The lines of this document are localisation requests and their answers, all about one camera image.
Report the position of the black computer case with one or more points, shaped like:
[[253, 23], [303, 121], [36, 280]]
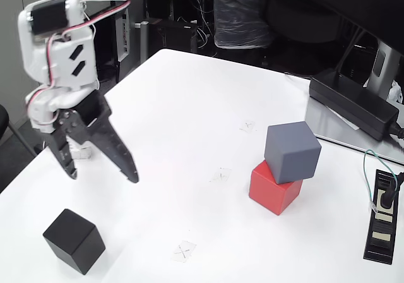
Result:
[[176, 36]]

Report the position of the black power adapter brick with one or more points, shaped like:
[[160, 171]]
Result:
[[350, 103]]

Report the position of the black power strip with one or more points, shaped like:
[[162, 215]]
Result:
[[382, 232]]

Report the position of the plastic wrapped black bin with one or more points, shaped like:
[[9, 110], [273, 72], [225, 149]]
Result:
[[236, 21]]

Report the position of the silver metal post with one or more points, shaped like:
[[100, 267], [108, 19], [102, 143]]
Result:
[[142, 43]]

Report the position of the grey cube block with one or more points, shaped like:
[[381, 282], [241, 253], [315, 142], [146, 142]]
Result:
[[290, 153]]

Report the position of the black office chair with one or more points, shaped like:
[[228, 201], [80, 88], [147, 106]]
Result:
[[3, 118]]

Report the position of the white paper sheet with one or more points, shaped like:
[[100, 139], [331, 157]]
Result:
[[345, 120]]

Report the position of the black power plug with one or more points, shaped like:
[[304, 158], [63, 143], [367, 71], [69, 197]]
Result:
[[386, 199]]

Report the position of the silver monitor stand base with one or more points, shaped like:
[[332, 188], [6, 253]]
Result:
[[328, 128]]

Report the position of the white crumpled plastic bag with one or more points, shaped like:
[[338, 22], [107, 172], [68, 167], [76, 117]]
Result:
[[397, 92]]

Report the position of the black cube block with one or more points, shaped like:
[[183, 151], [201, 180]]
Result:
[[72, 240]]

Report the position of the white perforated clamp plate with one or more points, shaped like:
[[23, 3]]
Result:
[[82, 153]]

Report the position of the silver monitor stand neck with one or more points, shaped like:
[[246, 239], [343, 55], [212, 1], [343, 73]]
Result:
[[383, 65]]

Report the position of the red cube block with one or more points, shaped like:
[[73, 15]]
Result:
[[268, 191]]

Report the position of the black flat panel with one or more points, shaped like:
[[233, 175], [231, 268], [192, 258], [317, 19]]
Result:
[[107, 52]]

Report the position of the grey computer tower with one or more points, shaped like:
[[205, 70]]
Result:
[[123, 43]]

